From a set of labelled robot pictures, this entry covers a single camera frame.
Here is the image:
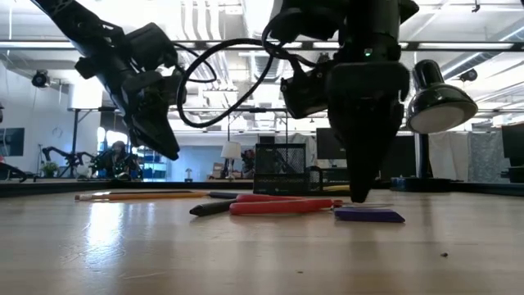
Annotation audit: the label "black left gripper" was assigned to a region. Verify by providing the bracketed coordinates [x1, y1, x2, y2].
[118, 68, 188, 162]

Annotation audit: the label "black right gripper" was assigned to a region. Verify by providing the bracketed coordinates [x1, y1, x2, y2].
[327, 61, 411, 204]

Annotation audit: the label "orange pencil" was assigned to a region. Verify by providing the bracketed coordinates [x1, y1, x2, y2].
[74, 190, 210, 202]

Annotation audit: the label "purple eraser block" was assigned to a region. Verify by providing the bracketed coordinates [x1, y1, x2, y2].
[332, 206, 407, 224]

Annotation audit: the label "black mesh desk organizer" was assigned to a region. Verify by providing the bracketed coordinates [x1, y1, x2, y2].
[252, 143, 354, 197]

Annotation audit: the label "red-handled scissors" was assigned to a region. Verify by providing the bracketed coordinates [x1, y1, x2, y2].
[228, 193, 395, 216]

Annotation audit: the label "dark computer monitor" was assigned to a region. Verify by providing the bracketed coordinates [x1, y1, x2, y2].
[500, 122, 524, 184]
[315, 127, 348, 161]

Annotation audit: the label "person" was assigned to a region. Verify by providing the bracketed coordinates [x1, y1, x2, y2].
[102, 140, 142, 181]

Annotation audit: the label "white shaded table lamp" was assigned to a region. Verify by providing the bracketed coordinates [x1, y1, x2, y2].
[219, 141, 243, 181]

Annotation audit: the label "black tall stand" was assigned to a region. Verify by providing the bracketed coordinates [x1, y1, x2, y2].
[67, 107, 93, 178]

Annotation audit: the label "black desk lamp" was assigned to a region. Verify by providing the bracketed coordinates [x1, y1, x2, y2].
[390, 59, 479, 193]

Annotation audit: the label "pale fabric partition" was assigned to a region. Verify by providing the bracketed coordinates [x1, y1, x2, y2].
[427, 130, 504, 184]

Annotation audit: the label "small background potted plant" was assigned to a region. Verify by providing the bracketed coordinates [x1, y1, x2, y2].
[39, 161, 59, 179]

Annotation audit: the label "black ceiling spotlight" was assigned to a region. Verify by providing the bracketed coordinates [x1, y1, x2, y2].
[31, 69, 51, 89]
[458, 68, 479, 84]

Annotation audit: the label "red and black device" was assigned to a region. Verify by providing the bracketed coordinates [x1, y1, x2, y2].
[0, 155, 29, 184]

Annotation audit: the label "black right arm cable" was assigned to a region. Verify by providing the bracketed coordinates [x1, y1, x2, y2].
[176, 10, 318, 129]

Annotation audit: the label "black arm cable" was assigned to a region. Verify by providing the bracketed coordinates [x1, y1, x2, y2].
[174, 40, 218, 85]
[176, 10, 318, 129]

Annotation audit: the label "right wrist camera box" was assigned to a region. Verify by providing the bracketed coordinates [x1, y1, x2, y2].
[280, 61, 337, 120]

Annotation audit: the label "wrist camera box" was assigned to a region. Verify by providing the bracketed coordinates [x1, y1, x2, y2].
[280, 61, 337, 120]
[124, 22, 180, 75]

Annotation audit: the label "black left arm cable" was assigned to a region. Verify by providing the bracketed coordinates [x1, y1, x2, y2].
[174, 40, 218, 85]

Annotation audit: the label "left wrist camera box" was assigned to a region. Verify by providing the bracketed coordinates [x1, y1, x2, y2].
[124, 22, 180, 75]

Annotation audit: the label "dark wall screen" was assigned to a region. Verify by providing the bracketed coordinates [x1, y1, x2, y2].
[0, 127, 25, 157]

